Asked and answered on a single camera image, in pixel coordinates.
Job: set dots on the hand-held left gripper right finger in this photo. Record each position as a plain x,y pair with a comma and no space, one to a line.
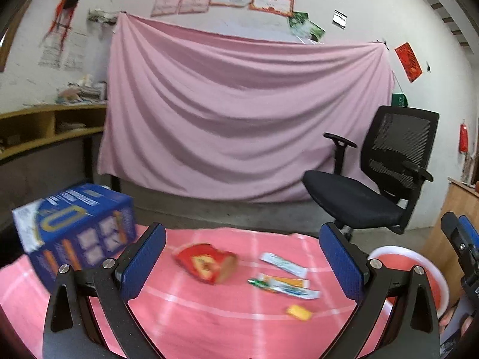
342,261

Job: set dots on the pink checked blanket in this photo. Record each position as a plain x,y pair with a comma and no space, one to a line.
224,325

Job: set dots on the stack of books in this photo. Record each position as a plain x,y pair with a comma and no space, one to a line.
82,91

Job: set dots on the small yellow packet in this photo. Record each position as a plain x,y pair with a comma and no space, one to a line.
299,312

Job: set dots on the green sign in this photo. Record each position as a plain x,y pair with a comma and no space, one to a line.
399,100

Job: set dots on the blue cardboard box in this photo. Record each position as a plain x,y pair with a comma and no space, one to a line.
75,224

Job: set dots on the wooden window frame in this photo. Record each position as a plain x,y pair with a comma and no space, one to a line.
5,52

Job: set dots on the pink hanging cloth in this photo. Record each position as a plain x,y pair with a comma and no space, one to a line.
232,119

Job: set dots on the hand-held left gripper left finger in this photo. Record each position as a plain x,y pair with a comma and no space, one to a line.
144,261

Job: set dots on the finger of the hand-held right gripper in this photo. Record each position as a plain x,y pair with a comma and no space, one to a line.
451,228
470,232

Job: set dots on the green orange sachet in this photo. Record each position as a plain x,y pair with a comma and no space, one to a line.
284,286

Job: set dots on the red snack packet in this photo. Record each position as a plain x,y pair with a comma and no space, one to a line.
204,263

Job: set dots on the red black hanging kite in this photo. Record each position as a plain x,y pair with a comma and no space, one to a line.
69,0

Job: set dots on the wooden shelf desk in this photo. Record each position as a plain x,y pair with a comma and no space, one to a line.
37,111

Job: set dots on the black mesh office chair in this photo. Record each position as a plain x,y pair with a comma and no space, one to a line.
355,198

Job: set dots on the red white-rimmed plastic bin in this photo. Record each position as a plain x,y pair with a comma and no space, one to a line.
430,280

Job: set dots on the small black white picture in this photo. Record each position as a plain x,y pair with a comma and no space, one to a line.
339,18

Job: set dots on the papers in shelf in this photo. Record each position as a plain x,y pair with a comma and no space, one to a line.
70,126

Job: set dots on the red diamond paper decoration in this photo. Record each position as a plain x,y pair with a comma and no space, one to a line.
408,61

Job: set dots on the white sachet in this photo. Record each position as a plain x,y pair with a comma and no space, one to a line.
282,263

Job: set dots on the paper wall calendar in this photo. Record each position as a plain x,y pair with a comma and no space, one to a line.
75,54
50,52

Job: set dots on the wooden cabinet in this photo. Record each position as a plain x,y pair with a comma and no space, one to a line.
456,202

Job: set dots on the green plant photo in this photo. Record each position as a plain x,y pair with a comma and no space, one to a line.
297,20
313,31

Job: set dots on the red thermos flask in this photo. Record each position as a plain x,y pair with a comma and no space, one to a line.
464,136

